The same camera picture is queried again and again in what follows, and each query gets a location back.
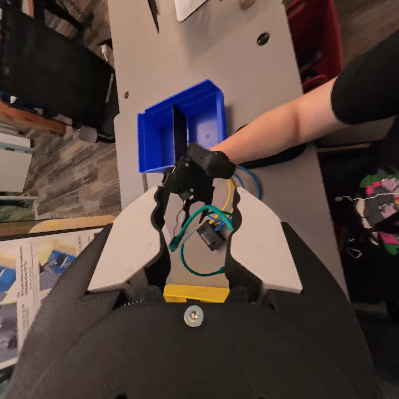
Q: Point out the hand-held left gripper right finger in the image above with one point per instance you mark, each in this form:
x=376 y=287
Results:
x=265 y=249

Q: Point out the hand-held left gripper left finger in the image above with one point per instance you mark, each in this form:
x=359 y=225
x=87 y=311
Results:
x=127 y=243

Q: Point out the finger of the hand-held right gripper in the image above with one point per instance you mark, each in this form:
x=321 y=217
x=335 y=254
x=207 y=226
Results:
x=191 y=233
x=180 y=223

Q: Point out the black network switch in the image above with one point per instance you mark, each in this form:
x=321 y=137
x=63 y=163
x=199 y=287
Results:
x=212 y=235

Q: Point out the yellow plastic bin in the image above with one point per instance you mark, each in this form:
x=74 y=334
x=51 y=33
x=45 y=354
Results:
x=196 y=293

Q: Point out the black divider plate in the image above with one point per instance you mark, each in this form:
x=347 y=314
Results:
x=180 y=134

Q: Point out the blue plastic bin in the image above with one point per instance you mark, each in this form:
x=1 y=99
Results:
x=205 y=131

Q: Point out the printed instruction poster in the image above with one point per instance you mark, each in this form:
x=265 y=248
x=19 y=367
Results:
x=46 y=268

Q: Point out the black mesh wrist rest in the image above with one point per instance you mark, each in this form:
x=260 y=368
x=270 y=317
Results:
x=280 y=157

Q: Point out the wooden ceiling beam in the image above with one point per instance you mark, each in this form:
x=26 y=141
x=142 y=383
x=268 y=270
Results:
x=28 y=118

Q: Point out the black office chair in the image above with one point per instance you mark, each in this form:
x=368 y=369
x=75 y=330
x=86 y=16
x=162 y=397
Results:
x=56 y=71

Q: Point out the dark red plastic crate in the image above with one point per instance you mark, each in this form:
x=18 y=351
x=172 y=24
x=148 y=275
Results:
x=314 y=40

